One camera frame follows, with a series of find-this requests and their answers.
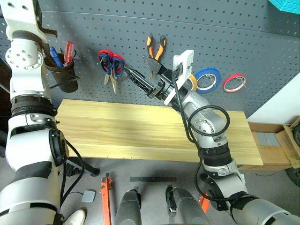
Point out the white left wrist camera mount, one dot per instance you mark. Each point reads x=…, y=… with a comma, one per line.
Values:
x=21, y=18

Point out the black tool holder cup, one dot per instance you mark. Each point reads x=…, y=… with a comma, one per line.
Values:
x=65, y=77

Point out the orange and black pliers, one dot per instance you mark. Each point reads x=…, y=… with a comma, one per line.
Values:
x=149, y=45

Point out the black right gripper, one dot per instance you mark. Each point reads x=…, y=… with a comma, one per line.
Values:
x=164, y=89

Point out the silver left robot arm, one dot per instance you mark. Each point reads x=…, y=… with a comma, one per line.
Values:
x=25, y=140

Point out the small orange clamp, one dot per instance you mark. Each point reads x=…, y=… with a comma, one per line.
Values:
x=204, y=204

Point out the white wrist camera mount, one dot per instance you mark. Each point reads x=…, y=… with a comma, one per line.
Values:
x=186, y=61
x=21, y=18

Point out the black rubber wheel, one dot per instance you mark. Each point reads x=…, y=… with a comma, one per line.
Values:
x=294, y=177

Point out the long orange bar clamp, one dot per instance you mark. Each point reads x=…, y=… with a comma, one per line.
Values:
x=106, y=201

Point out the open brown cardboard box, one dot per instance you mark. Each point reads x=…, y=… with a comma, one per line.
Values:
x=291, y=140

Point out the white shoe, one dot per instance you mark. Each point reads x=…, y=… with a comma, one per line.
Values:
x=76, y=216

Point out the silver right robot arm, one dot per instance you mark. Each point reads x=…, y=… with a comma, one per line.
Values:
x=204, y=122

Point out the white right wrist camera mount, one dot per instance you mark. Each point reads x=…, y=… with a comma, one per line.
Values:
x=186, y=61

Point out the small grey pad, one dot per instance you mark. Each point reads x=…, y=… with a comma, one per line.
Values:
x=89, y=196

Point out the blue tape roll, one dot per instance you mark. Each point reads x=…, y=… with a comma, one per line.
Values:
x=201, y=73

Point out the grey pegboard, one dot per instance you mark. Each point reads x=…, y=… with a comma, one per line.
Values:
x=211, y=35

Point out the teal foam block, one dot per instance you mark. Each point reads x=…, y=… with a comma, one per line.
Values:
x=287, y=4

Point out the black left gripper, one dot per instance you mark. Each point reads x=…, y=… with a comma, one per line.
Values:
x=38, y=18

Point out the grey rounded robot leg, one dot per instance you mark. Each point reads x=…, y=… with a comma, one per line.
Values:
x=127, y=208
x=189, y=208

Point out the red tape roll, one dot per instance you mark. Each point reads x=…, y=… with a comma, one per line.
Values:
x=228, y=80

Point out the flat brown cardboard sheet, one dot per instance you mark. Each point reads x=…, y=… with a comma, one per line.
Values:
x=272, y=157

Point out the yellow tape roll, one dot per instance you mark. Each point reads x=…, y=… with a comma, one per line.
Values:
x=194, y=82

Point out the black table leg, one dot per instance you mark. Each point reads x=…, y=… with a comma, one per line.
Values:
x=90, y=169

